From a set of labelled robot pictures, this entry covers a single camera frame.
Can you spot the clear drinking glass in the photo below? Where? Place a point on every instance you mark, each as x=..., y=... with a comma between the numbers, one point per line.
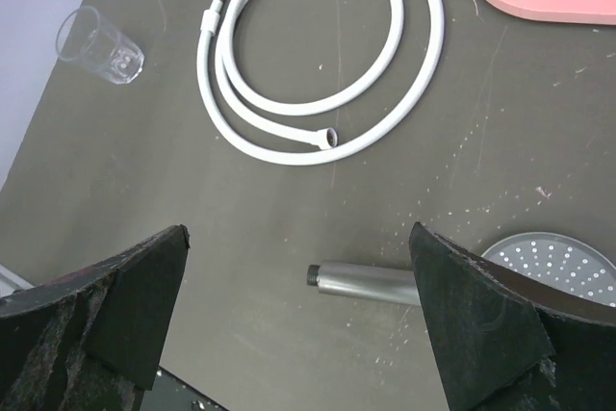
x=88, y=40

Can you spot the grey shower head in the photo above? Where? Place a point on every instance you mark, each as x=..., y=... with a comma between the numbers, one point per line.
x=366, y=281

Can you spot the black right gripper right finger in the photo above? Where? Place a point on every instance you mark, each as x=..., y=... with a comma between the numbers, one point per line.
x=529, y=324

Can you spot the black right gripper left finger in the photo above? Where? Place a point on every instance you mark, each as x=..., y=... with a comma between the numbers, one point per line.
x=93, y=339

